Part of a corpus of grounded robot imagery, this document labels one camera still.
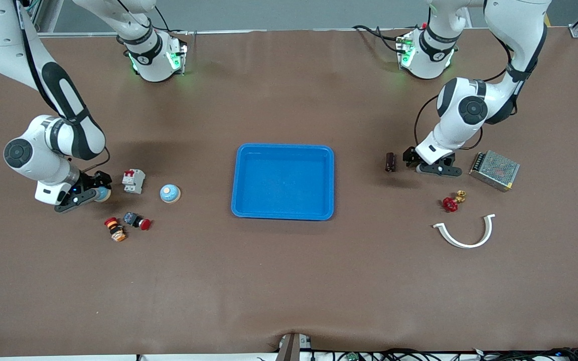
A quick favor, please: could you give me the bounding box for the blue plastic tray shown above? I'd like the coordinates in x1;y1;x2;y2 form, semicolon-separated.
231;143;335;221

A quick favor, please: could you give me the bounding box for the white red circuit breaker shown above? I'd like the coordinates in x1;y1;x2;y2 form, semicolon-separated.
121;168;146;195

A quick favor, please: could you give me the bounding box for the metal mesh power supply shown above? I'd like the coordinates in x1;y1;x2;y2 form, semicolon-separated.
469;150;521;193

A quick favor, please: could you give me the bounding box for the red emergency stop button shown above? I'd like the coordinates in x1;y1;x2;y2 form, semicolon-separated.
122;212;152;231

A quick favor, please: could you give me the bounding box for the orange red push button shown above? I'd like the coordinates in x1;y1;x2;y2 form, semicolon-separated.
104;217;128;243

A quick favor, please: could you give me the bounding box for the white curved pipe clamp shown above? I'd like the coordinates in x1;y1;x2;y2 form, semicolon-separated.
432;214;496;249

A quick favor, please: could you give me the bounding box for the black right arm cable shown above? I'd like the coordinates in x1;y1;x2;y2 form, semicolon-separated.
13;0;111;175

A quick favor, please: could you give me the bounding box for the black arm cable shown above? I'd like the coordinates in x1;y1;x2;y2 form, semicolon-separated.
13;0;111;175
413;30;520;151

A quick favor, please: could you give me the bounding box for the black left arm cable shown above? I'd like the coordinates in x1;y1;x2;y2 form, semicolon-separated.
413;30;520;151

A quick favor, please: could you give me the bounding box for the brass valve red handle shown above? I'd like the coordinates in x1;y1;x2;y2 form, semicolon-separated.
443;190;467;213

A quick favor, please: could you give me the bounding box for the black base cable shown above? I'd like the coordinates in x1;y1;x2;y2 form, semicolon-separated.
353;25;401;53

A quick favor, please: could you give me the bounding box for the grey metal bracket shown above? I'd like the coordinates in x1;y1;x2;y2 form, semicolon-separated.
276;332;312;361

